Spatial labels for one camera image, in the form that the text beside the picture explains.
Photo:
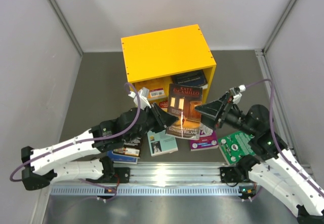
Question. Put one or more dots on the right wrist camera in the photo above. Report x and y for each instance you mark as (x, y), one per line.
(236, 93)

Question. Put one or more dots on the green cover book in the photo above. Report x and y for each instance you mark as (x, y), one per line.
(234, 146)

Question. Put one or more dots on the dark blue cover book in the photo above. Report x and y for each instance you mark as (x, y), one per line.
(195, 78)

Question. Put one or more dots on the red treehouse book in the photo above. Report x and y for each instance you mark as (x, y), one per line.
(162, 103)

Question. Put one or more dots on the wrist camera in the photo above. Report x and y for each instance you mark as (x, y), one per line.
(236, 93)
(143, 94)

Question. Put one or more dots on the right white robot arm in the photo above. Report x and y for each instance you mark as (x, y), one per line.
(273, 166)

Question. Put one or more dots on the light teal cover book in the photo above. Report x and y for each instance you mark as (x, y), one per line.
(161, 143)

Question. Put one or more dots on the yellow wooden shelf box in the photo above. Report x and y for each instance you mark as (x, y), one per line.
(159, 55)

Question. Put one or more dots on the blue sunset cover book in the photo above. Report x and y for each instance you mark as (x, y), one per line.
(123, 159)

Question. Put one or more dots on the orange Roald Dahl book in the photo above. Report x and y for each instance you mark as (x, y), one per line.
(155, 87)

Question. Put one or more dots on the brown Edward Tulane book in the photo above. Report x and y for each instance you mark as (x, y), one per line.
(182, 102)

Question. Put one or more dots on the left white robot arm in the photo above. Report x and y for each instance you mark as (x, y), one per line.
(62, 162)

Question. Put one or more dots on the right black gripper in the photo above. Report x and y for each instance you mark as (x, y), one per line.
(210, 111)

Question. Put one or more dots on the aluminium mounting rail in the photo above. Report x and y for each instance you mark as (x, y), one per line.
(178, 179)

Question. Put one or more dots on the purple cartoon cover book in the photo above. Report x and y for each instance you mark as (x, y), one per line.
(207, 140)

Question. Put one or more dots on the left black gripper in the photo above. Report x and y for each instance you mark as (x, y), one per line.
(161, 118)

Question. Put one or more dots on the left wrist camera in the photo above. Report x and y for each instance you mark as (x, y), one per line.
(143, 94)

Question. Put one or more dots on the black cover book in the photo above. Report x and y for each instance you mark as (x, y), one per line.
(131, 148)

